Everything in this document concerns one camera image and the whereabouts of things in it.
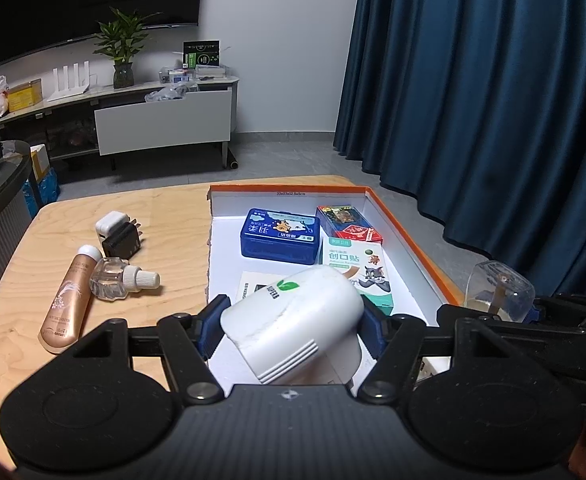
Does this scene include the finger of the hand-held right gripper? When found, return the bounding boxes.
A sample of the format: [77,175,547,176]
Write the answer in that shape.
[436,303,586,336]
[525,294,586,328]

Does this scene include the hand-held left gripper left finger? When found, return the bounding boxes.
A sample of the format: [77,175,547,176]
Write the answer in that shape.
[68,294,231,406]

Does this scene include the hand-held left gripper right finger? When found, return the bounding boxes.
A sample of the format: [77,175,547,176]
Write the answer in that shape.
[355,299,518,406]

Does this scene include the white charger packaging box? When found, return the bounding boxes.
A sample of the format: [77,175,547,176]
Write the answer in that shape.
[235,271,294,306]

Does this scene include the orange-edged white cardboard box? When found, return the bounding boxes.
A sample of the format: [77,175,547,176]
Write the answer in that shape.
[205,185,466,396]

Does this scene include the clear plastic cup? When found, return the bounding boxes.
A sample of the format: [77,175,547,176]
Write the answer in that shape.
[464,260,537,324]

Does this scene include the teal bandage box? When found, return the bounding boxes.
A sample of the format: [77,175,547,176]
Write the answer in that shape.
[320,237,395,317]

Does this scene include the white plug-in device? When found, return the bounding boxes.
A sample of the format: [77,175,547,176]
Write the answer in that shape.
[219,265,365,386]

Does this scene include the black charger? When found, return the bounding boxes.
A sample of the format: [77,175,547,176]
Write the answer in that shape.
[102,217,144,261]

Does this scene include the red playing card box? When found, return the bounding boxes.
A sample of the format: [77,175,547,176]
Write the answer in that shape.
[315,204,384,246]

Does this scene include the blue tin box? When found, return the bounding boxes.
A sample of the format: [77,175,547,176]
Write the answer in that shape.
[239,207,322,266]

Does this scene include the clear bottle with white cap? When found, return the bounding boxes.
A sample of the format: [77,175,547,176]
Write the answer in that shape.
[89,256,161,302]

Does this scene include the small white charger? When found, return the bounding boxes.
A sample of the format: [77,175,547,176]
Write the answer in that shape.
[94,211,129,243]

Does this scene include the rose gold cosmetic tube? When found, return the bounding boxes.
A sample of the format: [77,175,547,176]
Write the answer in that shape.
[37,244,101,355]

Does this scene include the white cabinet front panel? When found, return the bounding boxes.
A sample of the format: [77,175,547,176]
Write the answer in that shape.
[94,89,234,157]

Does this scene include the blue package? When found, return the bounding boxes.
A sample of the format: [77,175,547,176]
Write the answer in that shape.
[22,167,61,211]

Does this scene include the crumpled clear plastic bag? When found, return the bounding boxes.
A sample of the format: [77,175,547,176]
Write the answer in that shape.
[144,85,199,103]

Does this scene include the blue curtain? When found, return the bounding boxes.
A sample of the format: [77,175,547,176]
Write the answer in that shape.
[333,0,586,301]

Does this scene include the small cardboard box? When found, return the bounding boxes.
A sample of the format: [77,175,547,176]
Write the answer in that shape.
[29,144,51,181]

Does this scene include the clear organizer with small items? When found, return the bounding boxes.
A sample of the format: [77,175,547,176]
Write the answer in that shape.
[159,64,229,85]

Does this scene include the potted plant in glass vase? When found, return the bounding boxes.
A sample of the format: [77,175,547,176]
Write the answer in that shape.
[92,7,149,90]

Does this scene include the green and black box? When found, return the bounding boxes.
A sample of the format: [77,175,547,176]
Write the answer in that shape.
[182,40,221,68]

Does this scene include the white router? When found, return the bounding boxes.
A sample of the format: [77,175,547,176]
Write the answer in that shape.
[47,61,91,102]

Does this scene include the television cabinet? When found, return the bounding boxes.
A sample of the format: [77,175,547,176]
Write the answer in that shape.
[0,75,241,171]

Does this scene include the yellow box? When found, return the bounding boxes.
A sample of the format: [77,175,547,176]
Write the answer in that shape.
[6,78,43,112]

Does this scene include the black curved television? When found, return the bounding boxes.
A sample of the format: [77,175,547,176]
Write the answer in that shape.
[0,0,205,77]

